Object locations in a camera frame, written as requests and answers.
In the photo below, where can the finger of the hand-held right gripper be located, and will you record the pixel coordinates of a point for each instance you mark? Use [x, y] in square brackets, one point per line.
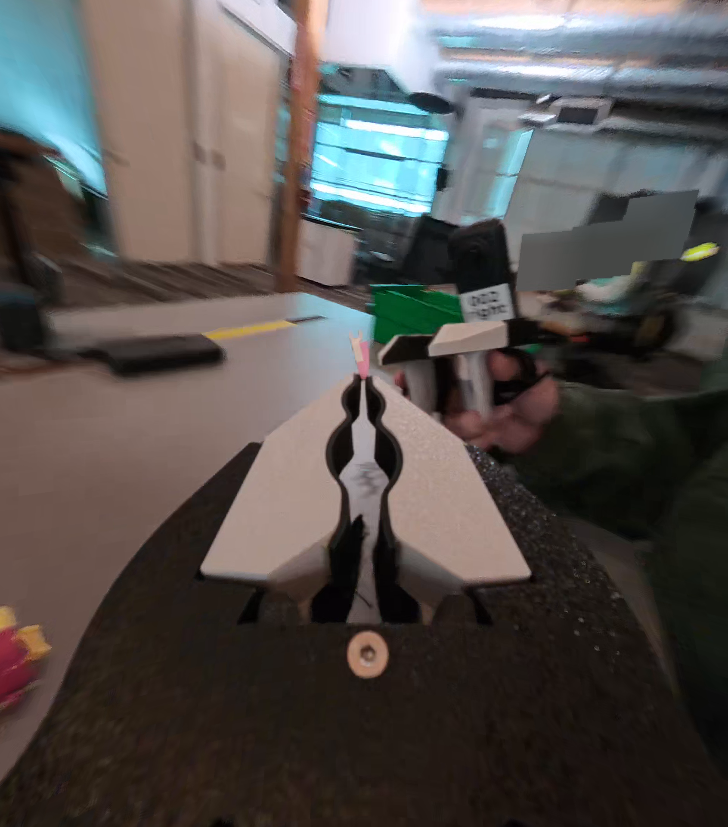
[410, 349]
[467, 339]

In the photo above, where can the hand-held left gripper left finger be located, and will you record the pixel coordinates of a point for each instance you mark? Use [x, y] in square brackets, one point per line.
[273, 510]

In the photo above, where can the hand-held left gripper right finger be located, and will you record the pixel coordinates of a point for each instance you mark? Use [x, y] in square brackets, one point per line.
[448, 510]

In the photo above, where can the person's right forearm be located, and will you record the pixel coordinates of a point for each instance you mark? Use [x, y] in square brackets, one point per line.
[648, 426]

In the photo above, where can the person's right hand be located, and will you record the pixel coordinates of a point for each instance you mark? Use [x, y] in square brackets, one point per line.
[519, 420]

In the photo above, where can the green plastic bin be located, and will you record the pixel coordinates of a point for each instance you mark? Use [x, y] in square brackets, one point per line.
[412, 313]

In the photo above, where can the black office chair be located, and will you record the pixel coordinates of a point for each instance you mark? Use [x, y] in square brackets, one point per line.
[431, 249]

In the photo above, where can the low white cabinet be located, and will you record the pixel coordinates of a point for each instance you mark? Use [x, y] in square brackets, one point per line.
[328, 252]

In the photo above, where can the black floor lamp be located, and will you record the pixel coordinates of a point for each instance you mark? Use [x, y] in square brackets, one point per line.
[431, 102]

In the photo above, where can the yellow tape strip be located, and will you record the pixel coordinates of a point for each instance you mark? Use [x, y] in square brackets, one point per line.
[247, 330]

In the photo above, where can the black flat device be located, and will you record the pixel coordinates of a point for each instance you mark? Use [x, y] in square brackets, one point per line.
[157, 352]

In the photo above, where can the green jacket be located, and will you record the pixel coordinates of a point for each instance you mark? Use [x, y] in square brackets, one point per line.
[725, 646]

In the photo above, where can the tall white cabinet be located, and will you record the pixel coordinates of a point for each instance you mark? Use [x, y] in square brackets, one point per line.
[170, 129]

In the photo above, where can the wooden post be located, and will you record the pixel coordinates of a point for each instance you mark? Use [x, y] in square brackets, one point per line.
[299, 148]

